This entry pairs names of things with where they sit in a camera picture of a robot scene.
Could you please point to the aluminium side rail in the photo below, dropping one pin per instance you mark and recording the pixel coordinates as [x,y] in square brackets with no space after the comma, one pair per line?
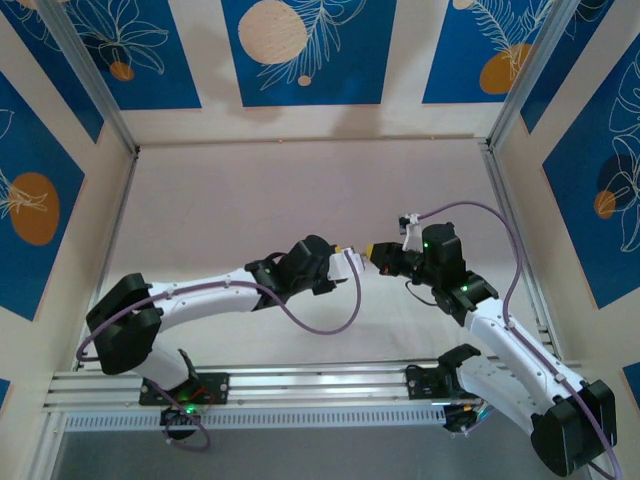
[116,215]
[544,332]

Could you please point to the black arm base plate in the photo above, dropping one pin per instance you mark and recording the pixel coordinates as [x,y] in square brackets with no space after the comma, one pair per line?
[420,382]
[220,385]

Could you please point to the aluminium frame post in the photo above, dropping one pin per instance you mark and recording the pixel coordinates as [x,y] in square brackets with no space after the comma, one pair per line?
[89,70]
[533,70]
[45,450]

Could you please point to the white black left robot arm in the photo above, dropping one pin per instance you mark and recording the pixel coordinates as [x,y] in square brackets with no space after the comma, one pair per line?
[200,295]

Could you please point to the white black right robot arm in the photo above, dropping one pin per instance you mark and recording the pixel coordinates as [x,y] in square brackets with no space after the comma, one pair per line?
[500,330]

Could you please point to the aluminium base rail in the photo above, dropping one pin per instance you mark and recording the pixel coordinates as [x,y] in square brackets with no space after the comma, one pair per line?
[320,385]

